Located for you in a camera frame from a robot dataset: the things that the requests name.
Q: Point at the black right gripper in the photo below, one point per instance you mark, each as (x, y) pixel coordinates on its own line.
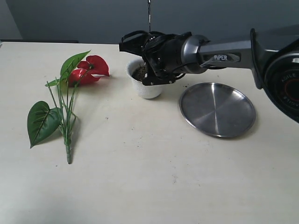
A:
(161, 53)

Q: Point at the stainless steel spork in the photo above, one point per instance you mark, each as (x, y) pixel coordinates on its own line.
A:
(149, 13)

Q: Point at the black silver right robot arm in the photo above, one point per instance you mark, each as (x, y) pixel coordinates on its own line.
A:
(272, 56)

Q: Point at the dark brown potting soil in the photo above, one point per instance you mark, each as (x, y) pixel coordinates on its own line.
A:
(139, 73)

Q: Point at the white plastic flower pot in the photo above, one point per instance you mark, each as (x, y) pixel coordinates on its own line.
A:
(146, 92)

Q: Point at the artificial red anthurium plant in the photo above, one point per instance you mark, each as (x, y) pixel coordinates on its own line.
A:
(42, 121)

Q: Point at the round stainless steel plate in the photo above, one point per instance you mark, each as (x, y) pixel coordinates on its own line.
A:
(217, 110)

